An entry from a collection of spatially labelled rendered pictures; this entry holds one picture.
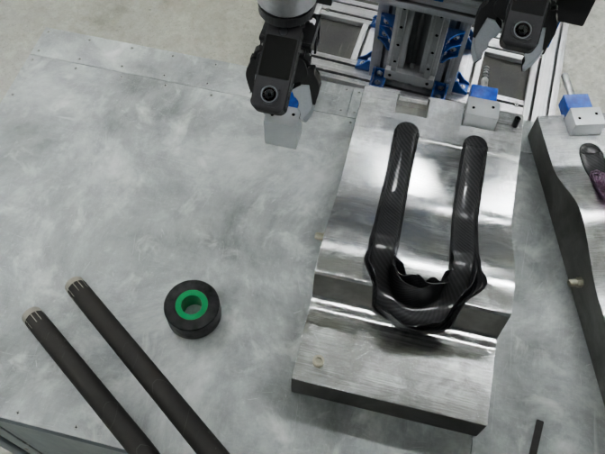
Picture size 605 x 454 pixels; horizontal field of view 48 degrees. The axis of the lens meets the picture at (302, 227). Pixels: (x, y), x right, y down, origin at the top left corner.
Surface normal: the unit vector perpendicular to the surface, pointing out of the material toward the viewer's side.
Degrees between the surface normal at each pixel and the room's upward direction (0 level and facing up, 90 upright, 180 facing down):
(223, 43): 0
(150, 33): 0
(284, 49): 29
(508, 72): 0
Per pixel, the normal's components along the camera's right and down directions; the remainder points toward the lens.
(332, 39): 0.01, -0.50
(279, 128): -0.24, 0.83
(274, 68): -0.11, -0.03
